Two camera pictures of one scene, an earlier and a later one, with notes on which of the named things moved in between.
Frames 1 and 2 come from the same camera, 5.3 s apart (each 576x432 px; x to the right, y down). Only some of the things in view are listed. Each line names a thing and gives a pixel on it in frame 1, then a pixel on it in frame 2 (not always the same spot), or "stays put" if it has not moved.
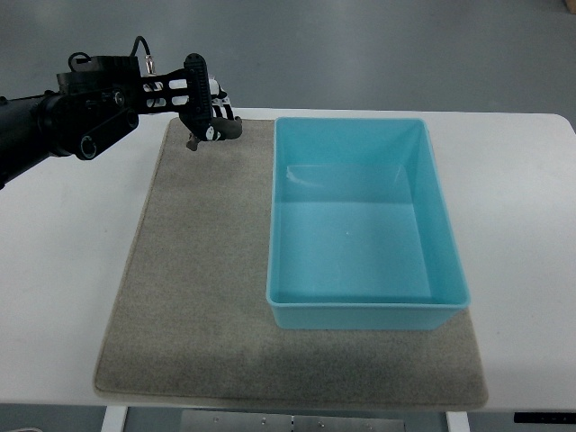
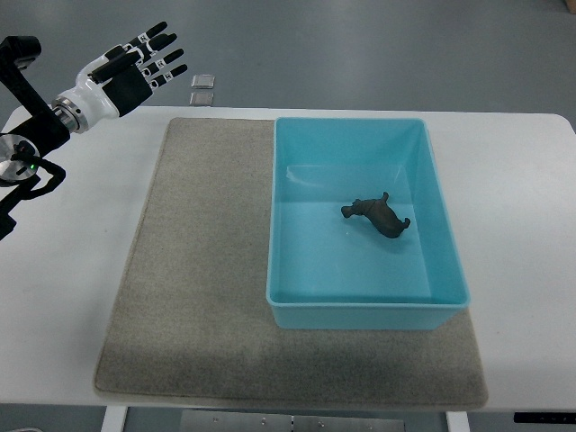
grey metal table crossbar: (233, 421) stays put
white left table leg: (114, 418) stays put
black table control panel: (545, 418) stays put
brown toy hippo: (227, 129) to (376, 210)
